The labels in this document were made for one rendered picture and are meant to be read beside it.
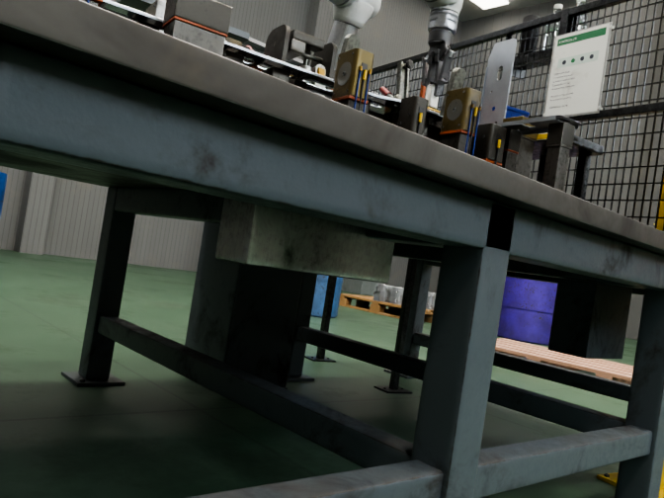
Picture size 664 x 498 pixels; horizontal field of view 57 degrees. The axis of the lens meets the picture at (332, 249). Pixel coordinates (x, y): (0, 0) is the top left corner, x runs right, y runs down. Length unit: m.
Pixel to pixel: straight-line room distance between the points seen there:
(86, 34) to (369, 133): 0.32
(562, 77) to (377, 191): 1.66
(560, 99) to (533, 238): 1.30
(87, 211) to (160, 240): 1.23
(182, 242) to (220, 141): 9.59
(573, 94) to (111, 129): 1.92
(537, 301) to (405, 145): 5.92
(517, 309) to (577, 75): 4.53
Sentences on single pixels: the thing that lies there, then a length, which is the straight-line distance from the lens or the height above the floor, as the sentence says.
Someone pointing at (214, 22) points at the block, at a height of 0.99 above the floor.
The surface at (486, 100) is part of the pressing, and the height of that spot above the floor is 1.14.
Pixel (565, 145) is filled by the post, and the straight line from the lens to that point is 1.77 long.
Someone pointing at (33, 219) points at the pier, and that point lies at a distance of 9.07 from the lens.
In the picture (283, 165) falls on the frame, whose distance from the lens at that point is 0.68.
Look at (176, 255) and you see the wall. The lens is 10.19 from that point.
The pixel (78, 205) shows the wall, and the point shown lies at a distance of 9.53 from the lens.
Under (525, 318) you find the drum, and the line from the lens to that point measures 6.63.
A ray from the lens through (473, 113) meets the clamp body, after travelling 1.73.
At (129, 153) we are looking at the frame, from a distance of 0.59.
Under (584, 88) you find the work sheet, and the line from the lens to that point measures 2.30.
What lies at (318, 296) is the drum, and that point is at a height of 0.19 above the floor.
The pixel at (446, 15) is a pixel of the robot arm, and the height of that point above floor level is 1.32.
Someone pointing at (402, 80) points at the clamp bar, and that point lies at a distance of 2.11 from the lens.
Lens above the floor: 0.53
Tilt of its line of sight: 1 degrees up
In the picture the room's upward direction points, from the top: 9 degrees clockwise
